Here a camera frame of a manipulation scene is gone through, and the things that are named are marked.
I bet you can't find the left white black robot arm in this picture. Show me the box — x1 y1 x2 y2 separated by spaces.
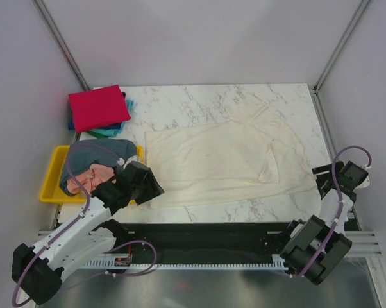
12 162 164 307

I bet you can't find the folded turquoise t shirt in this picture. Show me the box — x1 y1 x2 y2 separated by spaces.
89 100 135 137

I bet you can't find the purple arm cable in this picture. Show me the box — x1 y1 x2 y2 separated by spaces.
12 143 126 305
295 146 373 278

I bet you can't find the yellow plastic tray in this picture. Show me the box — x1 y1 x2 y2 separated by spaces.
39 142 143 204

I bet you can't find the left aluminium frame post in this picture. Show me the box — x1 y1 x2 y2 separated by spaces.
32 0 90 90

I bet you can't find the aluminium extrusion rail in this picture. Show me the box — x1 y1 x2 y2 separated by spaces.
346 231 382 257

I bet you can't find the folded magenta t shirt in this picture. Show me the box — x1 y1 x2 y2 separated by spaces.
67 84 131 133

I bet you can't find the aluminium frame post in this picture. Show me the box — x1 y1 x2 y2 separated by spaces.
32 0 90 90
312 0 373 96

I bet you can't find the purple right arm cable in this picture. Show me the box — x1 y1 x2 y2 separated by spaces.
295 146 373 278

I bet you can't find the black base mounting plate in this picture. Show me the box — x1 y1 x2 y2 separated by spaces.
102 219 288 263

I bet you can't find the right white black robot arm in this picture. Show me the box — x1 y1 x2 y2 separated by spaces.
280 161 369 285

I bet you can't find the white slotted cable duct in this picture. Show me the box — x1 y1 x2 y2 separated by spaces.
81 254 289 271

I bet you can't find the folded navy blue t shirt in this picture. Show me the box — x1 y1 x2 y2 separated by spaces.
67 92 127 131

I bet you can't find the folded green t shirt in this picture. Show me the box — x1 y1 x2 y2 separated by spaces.
87 131 108 139

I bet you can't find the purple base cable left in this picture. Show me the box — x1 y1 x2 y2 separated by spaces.
61 237 162 289

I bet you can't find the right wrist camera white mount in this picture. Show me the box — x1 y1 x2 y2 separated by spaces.
356 165 372 189

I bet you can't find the pink t shirt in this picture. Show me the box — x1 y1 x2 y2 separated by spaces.
67 164 115 195

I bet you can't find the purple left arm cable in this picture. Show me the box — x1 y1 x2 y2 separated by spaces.
12 143 126 305

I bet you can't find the grey blue t shirt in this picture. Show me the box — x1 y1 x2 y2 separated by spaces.
60 138 138 196

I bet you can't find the right aluminium frame post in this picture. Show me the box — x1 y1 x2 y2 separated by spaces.
312 0 373 96

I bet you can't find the cream white t shirt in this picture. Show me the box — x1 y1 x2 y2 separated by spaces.
146 102 315 209

